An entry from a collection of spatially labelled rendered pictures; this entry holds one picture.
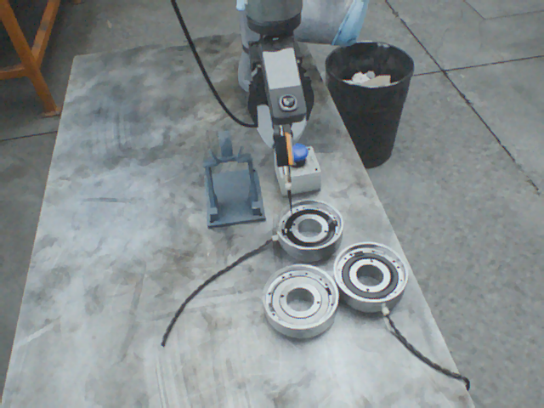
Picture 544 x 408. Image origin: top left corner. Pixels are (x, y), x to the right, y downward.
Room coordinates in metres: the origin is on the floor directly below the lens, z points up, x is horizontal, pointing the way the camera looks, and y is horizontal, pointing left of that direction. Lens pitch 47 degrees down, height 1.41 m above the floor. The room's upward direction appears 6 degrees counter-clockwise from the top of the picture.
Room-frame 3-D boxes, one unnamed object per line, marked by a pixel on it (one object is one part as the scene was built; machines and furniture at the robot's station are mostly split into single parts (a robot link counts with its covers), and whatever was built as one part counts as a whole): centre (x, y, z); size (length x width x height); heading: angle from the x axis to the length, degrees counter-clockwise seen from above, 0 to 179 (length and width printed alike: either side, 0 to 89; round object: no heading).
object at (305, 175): (0.64, -0.07, 0.82); 0.08 x 0.07 x 0.05; 5
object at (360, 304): (0.39, -0.14, 0.82); 0.10 x 0.10 x 0.04
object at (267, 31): (0.62, -0.04, 1.07); 0.09 x 0.08 x 0.12; 3
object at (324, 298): (0.37, -0.04, 0.82); 0.08 x 0.08 x 0.02
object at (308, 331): (0.37, -0.04, 0.82); 0.10 x 0.10 x 0.04
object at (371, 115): (1.63, -0.46, 0.21); 0.34 x 0.34 x 0.43
